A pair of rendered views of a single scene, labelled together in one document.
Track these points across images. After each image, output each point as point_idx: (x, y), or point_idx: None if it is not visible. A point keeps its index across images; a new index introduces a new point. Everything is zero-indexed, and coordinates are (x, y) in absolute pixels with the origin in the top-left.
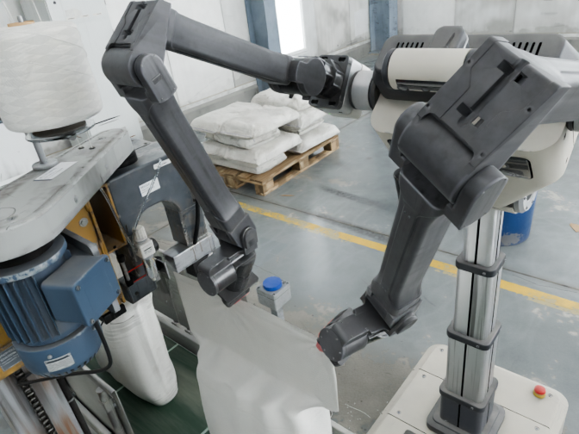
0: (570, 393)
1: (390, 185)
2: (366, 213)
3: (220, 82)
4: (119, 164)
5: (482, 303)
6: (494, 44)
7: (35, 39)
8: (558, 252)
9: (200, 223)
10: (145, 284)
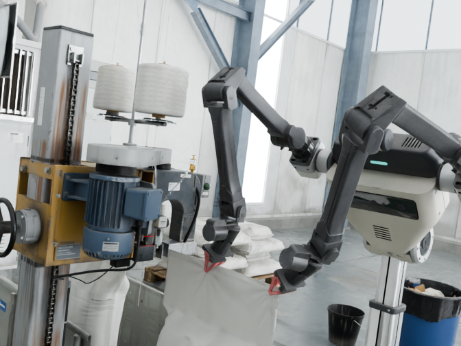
0: None
1: (322, 323)
2: (296, 338)
3: None
4: (165, 162)
5: (385, 338)
6: (383, 87)
7: (175, 70)
8: None
9: (192, 229)
10: (147, 251)
